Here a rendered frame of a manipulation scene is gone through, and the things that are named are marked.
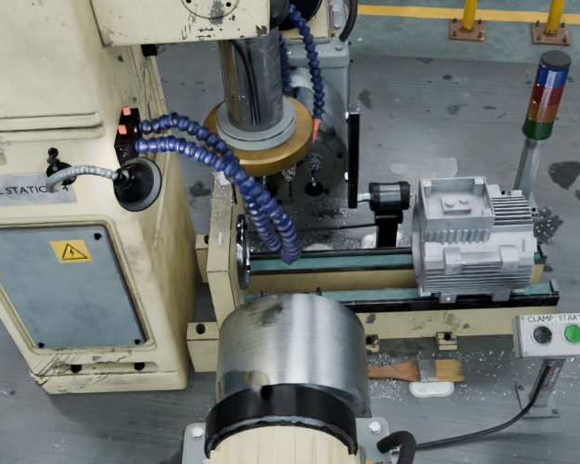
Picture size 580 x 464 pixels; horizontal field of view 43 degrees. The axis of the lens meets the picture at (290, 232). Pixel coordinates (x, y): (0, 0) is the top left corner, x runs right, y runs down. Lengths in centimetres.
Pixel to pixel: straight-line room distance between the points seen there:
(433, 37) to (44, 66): 301
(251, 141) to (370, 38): 268
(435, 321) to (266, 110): 62
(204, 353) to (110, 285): 32
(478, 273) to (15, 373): 96
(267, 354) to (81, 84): 47
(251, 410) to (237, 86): 49
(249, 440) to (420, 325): 75
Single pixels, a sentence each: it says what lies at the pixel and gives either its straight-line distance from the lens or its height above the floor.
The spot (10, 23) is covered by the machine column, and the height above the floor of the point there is 165.
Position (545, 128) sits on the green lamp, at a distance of 166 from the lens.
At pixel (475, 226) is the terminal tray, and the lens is 134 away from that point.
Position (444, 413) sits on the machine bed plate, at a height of 80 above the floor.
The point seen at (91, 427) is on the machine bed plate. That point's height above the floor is 80.
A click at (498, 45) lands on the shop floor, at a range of 379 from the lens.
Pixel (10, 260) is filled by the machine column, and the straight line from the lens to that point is 123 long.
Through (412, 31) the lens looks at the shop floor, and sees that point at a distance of 384.
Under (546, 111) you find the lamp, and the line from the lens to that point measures 162.
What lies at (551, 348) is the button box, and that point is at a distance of 129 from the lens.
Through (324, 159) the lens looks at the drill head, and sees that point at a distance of 153.
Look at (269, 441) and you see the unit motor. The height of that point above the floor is 135.
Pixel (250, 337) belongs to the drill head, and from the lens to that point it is 114.
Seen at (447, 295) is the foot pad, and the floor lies 98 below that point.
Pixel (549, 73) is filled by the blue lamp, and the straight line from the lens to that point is 157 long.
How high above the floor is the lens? 210
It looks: 48 degrees down
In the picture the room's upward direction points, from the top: 4 degrees counter-clockwise
